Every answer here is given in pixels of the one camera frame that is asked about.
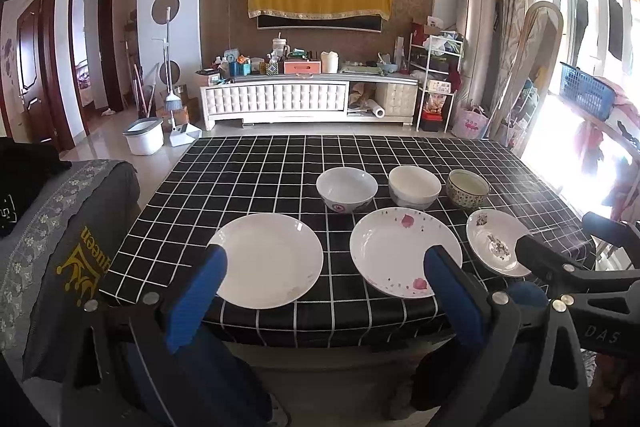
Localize white TV cabinet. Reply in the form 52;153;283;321
200;74;418;130

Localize white bowl red mark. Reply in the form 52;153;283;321
316;167;378;213

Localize standing arched mirror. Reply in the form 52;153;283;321
487;1;564;141

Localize white plastic jug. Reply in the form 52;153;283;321
320;51;340;74

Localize grey sofa cover cloth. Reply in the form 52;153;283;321
1;159;140;381

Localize black white grid tablecloth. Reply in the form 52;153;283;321
101;135;596;349

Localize white plate pink petals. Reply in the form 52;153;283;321
349;207;463;299

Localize cream white bowl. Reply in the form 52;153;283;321
388;165;442;210

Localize dark wooden door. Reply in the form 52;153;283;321
1;0;74;152

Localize green patterned bowl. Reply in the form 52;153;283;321
446;169;490;211

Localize white paper roll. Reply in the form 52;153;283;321
362;98;386;119

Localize blue plastic basket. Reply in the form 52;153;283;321
560;63;616;121

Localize large plain white plate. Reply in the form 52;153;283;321
210;213;323;310

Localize broom with dustpan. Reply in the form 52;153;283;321
163;5;202;147

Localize silver standing air conditioner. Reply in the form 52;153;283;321
456;0;497;108

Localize pink tote bag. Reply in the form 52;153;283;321
451;106;489;140

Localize white metal shelf rack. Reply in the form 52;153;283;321
408;25;463;133

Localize small white patterned plate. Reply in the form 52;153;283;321
466;209;530;277

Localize white mop bucket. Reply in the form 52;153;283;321
122;118;164;156

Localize pink storage box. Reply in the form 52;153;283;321
283;61;322;76

